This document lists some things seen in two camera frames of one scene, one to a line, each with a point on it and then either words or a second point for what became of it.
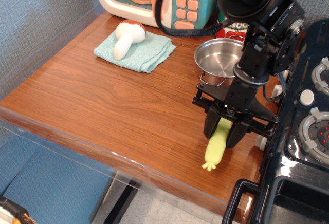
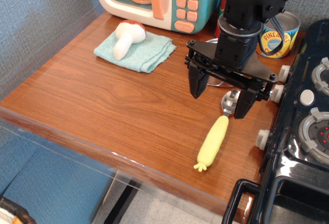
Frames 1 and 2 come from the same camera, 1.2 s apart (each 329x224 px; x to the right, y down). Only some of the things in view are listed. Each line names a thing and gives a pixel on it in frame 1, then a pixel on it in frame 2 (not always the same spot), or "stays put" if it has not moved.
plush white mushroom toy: x=128 y=32 stays put
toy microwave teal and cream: x=188 y=3 stays put
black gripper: x=238 y=101 to x=233 y=59
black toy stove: x=294 y=186 stays put
